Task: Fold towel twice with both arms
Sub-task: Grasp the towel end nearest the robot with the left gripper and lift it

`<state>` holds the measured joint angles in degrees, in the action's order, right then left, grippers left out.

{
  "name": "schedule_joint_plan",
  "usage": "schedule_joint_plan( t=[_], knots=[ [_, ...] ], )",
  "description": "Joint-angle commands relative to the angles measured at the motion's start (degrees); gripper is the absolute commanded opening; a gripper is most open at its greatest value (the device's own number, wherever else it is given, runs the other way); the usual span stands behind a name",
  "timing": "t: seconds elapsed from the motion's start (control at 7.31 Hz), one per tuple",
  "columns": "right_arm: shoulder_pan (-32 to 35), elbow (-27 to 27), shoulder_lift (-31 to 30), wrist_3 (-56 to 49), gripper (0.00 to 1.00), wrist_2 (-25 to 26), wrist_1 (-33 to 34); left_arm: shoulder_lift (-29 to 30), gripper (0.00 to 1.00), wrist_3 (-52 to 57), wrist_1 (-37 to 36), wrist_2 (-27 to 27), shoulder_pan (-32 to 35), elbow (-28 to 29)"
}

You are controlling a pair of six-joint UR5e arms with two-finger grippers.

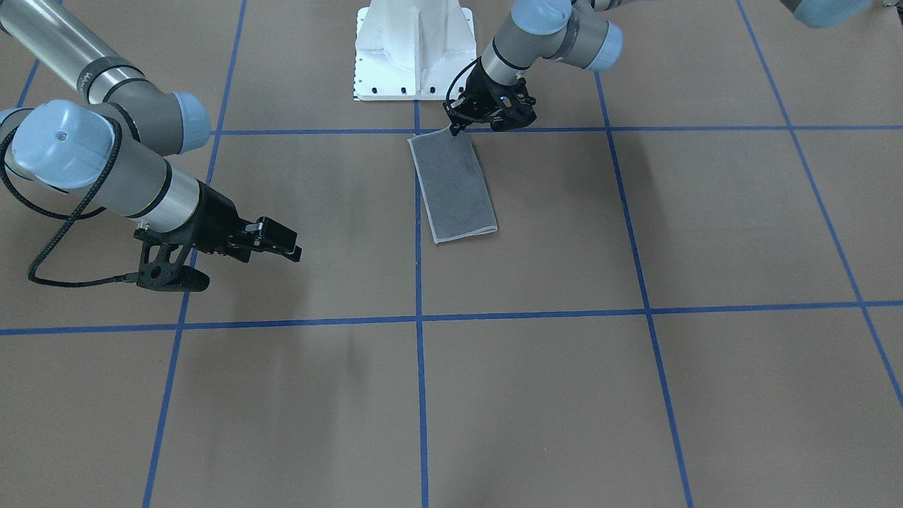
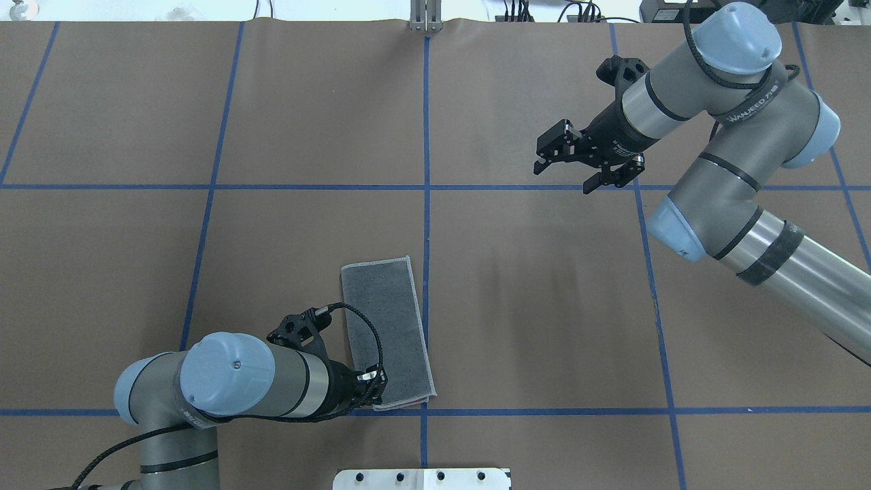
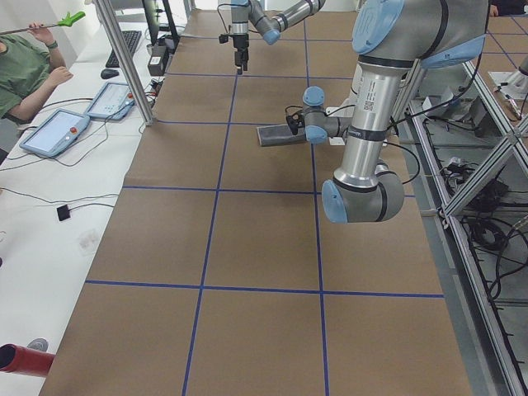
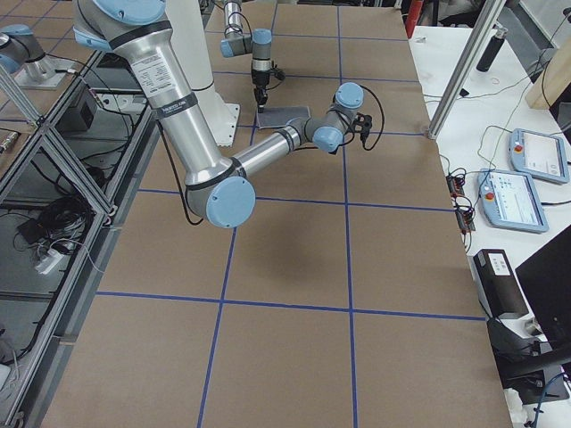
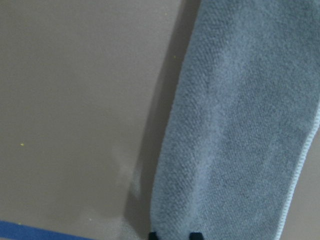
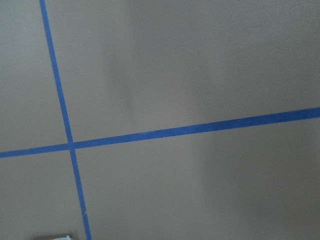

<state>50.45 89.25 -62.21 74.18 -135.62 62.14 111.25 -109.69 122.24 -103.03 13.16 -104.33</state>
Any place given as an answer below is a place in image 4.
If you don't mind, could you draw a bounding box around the pink towel with grey edge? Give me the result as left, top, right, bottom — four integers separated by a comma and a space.
256, 106, 310, 128

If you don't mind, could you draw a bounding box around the black box with label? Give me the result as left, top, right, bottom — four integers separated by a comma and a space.
472, 249, 529, 319

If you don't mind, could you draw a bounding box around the small circuit board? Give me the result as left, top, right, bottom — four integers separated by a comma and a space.
446, 175, 465, 198

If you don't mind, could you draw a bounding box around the white power strip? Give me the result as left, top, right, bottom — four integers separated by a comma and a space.
35, 249, 63, 275

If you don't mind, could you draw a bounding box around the aluminium frame post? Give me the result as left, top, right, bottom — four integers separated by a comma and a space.
426, 0, 506, 140

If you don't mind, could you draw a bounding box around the far teach pendant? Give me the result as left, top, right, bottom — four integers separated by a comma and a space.
509, 128, 570, 185

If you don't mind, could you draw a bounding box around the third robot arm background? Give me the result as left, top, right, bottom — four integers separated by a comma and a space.
1, 24, 78, 90

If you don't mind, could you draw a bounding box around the black bottle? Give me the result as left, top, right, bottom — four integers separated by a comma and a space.
476, 25, 509, 72

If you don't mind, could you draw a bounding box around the black power adapter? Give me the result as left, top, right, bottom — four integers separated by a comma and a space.
17, 218, 46, 244

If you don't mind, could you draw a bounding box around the near teach pendant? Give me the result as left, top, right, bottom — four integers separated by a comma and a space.
477, 169, 549, 234

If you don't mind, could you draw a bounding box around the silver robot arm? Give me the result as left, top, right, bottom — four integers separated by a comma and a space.
74, 1, 364, 228
219, 1, 286, 113

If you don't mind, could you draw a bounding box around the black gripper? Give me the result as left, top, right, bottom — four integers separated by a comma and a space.
251, 62, 286, 111
330, 111, 372, 154

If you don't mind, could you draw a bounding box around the teach pendant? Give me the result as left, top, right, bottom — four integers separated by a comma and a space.
509, 128, 570, 185
477, 169, 549, 234

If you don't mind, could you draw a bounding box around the black monitor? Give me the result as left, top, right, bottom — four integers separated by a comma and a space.
516, 226, 571, 346

